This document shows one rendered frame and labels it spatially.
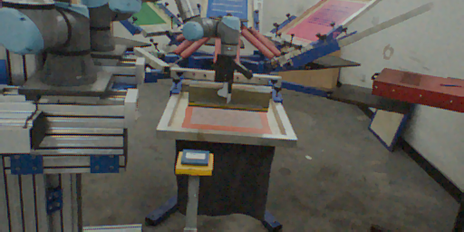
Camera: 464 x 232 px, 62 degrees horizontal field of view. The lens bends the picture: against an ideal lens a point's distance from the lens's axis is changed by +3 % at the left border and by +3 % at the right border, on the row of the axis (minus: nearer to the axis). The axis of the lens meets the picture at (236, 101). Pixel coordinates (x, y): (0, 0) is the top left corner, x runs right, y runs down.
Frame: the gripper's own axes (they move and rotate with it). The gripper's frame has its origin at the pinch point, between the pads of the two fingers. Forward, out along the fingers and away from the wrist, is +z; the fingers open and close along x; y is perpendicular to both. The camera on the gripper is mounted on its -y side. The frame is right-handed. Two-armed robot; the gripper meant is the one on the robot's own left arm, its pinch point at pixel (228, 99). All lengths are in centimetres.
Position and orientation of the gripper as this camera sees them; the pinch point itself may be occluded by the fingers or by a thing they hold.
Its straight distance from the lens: 166.5
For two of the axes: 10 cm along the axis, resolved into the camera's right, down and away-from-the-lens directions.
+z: -1.0, 9.4, 3.1
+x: 0.4, 3.2, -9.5
